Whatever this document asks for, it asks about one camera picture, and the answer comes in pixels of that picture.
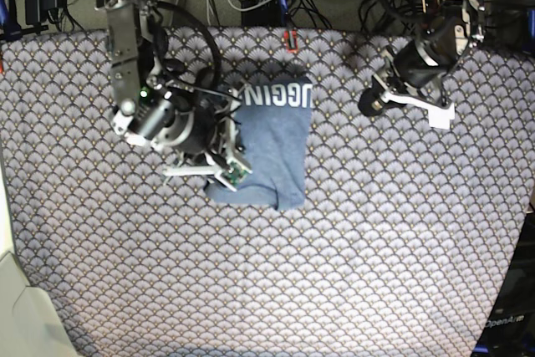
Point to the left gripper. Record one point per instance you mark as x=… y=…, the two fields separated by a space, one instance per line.
x=411 y=76

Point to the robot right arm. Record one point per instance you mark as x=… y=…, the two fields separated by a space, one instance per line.
x=138 y=45

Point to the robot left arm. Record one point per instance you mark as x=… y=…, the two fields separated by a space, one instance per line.
x=444 y=31

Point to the black box behind table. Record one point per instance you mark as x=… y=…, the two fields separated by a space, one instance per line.
x=269 y=15

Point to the fan-patterned tablecloth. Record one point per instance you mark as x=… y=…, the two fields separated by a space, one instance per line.
x=400 y=248

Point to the blue T-shirt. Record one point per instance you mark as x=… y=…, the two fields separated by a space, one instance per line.
x=274 y=120

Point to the white furniture at left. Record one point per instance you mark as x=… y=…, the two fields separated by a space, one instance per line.
x=30 y=325

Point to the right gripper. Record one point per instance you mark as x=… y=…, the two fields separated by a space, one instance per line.
x=198 y=125

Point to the red table clamp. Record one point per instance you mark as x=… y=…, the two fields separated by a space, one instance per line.
x=291 y=40

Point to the black OpenArm base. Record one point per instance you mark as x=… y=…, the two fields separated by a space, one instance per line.
x=509 y=331

